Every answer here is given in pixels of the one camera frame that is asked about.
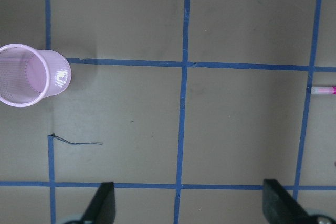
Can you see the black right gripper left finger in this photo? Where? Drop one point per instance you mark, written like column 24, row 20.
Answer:
column 102, row 208

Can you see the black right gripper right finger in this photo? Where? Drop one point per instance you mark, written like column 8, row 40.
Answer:
column 279, row 206

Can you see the pink pen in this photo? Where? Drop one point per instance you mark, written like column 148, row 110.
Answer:
column 323, row 90

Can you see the pink mesh pen cup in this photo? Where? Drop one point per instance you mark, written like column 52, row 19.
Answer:
column 29, row 75

